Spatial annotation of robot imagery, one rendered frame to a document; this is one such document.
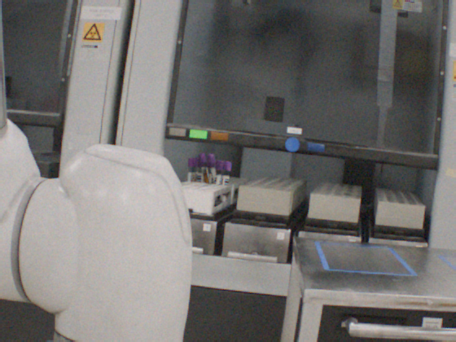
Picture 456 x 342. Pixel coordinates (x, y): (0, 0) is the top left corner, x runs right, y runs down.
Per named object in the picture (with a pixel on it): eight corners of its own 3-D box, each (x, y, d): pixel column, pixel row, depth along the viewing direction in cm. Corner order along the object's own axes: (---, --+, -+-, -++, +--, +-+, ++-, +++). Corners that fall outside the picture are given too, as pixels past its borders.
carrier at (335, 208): (357, 225, 210) (361, 199, 210) (357, 226, 208) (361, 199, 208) (306, 221, 212) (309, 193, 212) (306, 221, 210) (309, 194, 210)
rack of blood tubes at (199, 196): (188, 205, 240) (190, 179, 239) (230, 210, 238) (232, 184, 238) (164, 215, 210) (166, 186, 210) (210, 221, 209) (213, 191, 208)
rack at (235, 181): (209, 197, 271) (212, 174, 270) (246, 201, 269) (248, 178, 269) (190, 204, 241) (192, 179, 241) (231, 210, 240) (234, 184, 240)
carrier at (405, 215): (422, 232, 208) (425, 205, 208) (422, 233, 206) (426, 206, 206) (374, 227, 210) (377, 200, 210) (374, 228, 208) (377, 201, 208)
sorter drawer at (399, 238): (364, 238, 269) (368, 206, 268) (409, 242, 267) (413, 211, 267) (363, 274, 197) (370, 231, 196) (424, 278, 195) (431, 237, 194)
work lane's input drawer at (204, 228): (202, 220, 275) (205, 187, 274) (252, 226, 273) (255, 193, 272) (145, 249, 203) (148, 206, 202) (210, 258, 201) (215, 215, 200)
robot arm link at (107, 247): (160, 362, 99) (178, 155, 98) (14, 329, 103) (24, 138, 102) (201, 336, 115) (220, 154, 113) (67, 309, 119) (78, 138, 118)
